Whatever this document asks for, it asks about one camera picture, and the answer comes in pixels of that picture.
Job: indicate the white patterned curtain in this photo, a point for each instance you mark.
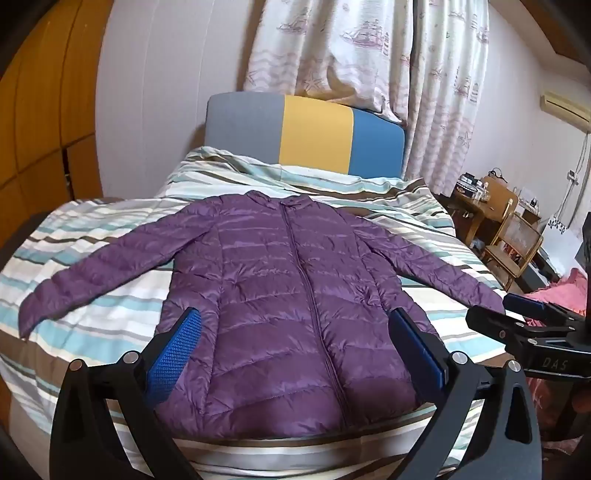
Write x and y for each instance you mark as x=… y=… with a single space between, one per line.
x=438 y=92

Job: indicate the grey yellow blue headboard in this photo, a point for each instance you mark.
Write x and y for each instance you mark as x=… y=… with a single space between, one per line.
x=314 y=129

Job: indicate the white air conditioner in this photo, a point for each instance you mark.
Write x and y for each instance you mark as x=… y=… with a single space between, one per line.
x=568 y=108

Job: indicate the pink quilt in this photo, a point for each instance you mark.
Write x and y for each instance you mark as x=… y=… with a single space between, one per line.
x=572 y=286

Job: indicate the purple down jacket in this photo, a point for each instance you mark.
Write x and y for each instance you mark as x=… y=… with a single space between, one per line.
x=277 y=300

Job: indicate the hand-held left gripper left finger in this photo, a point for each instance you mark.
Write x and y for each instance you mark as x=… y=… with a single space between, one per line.
x=178 y=350

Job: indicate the wooden wardrobe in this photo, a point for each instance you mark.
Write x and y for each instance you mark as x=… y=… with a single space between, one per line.
x=46 y=115

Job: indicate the white paper bag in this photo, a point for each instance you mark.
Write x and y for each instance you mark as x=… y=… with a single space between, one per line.
x=561 y=240

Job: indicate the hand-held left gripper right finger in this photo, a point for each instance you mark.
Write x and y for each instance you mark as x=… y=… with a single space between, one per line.
x=415 y=355

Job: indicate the dark small box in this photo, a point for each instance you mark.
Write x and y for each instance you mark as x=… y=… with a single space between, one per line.
x=467 y=182

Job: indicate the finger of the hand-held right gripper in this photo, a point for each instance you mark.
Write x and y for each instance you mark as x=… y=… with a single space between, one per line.
x=489 y=323
x=526 y=305

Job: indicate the wooden chair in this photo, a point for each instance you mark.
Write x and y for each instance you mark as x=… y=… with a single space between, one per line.
x=501 y=198

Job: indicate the wooden bedside table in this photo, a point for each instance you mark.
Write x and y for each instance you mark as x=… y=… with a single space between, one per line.
x=466 y=207

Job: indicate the striped bed cover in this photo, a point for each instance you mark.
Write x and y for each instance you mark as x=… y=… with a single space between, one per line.
x=115 y=332

